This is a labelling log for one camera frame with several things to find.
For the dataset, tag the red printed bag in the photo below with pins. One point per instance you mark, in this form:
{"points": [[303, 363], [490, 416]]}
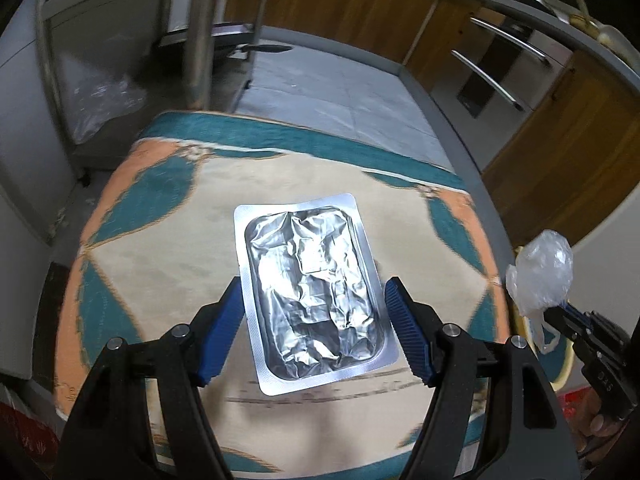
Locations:
{"points": [[25, 430]]}

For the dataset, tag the small clear plastic bag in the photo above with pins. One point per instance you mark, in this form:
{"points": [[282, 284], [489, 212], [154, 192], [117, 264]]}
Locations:
{"points": [[542, 270]]}

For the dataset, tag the metal shelf rack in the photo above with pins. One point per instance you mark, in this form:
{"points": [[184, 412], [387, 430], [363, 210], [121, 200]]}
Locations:
{"points": [[200, 35]]}

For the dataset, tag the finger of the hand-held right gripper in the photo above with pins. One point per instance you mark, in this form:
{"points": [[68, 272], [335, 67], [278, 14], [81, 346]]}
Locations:
{"points": [[562, 325], [580, 314]]}

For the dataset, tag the red box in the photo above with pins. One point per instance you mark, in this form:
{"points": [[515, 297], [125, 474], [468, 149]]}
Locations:
{"points": [[572, 402]]}

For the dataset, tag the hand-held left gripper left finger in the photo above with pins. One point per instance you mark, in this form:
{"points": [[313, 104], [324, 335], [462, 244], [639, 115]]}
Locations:
{"points": [[222, 330]]}

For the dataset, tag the wooden kitchen cabinets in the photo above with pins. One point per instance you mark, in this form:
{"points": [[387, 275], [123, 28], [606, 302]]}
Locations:
{"points": [[350, 5]]}

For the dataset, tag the teal bin with yellow rim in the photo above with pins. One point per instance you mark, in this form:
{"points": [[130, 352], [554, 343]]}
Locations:
{"points": [[567, 367]]}

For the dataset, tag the white basin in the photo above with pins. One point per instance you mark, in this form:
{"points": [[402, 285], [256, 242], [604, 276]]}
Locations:
{"points": [[612, 42]]}

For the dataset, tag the stainless steel oven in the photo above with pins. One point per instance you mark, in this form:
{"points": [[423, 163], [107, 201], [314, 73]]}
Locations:
{"points": [[500, 75]]}

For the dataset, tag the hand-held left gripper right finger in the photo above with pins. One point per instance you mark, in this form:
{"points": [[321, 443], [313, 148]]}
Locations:
{"points": [[407, 330]]}

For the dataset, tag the patterned teal and beige mat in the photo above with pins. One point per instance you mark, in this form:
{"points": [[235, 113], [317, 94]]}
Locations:
{"points": [[165, 260]]}

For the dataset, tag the silver foil tray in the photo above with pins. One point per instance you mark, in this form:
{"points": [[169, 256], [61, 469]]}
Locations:
{"points": [[315, 300]]}

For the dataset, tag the large clear plastic bag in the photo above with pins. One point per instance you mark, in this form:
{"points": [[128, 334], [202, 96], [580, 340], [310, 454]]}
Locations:
{"points": [[105, 105]]}

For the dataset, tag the person's right hand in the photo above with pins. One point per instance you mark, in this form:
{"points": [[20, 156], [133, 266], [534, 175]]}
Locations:
{"points": [[597, 422]]}

